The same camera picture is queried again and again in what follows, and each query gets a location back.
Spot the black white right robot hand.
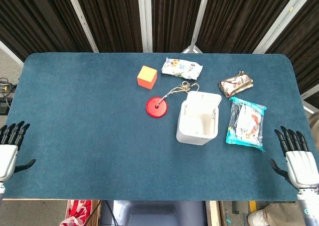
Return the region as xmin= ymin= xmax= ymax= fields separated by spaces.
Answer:
xmin=270 ymin=125 xmax=319 ymax=191

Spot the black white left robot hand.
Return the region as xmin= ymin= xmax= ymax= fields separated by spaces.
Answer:
xmin=0 ymin=120 xmax=37 ymax=182

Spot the white plastic trash bin lid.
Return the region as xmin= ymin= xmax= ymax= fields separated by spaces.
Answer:
xmin=185 ymin=91 xmax=222 ymax=119

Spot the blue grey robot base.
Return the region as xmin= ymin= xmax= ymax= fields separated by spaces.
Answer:
xmin=100 ymin=200 xmax=208 ymax=226

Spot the white plastic container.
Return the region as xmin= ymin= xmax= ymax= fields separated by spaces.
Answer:
xmin=175 ymin=91 xmax=222 ymax=146

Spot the beige trouser leg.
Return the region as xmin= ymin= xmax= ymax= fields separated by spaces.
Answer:
xmin=259 ymin=202 xmax=307 ymax=226

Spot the black power adapter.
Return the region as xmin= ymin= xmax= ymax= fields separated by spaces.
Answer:
xmin=0 ymin=98 xmax=12 ymax=116

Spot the teal clear snack bag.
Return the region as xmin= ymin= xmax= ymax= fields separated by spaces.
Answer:
xmin=225 ymin=96 xmax=267 ymax=152

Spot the white shoe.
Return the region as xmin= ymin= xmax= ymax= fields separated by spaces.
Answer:
xmin=247 ymin=209 xmax=268 ymax=226

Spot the red white plastic bag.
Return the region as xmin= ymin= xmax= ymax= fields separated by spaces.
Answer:
xmin=59 ymin=200 xmax=93 ymax=226

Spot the blue felt table mat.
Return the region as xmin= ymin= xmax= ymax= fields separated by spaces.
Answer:
xmin=3 ymin=52 xmax=316 ymax=202

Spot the cardboard box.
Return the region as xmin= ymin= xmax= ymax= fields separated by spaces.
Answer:
xmin=86 ymin=200 xmax=103 ymax=226

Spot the brown red snack wrapper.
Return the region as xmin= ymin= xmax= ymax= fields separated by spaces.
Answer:
xmin=218 ymin=71 xmax=254 ymax=99

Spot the white snack bag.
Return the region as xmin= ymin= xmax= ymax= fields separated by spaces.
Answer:
xmin=161 ymin=57 xmax=203 ymax=80

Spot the red wooden disc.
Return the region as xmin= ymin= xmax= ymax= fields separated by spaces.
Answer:
xmin=146 ymin=96 xmax=169 ymax=118

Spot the orange cube with yellow face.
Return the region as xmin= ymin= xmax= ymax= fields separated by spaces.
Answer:
xmin=137 ymin=65 xmax=158 ymax=90

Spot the dark brown curtain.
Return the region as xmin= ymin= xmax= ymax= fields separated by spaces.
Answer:
xmin=0 ymin=0 xmax=319 ymax=102

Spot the bundle of cables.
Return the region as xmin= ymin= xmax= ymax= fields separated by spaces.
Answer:
xmin=0 ymin=77 xmax=18 ymax=98

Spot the white frame post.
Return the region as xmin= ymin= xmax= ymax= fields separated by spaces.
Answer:
xmin=252 ymin=0 xmax=310 ymax=54
xmin=181 ymin=0 xmax=212 ymax=54
xmin=137 ymin=0 xmax=153 ymax=53
xmin=65 ymin=0 xmax=100 ymax=53

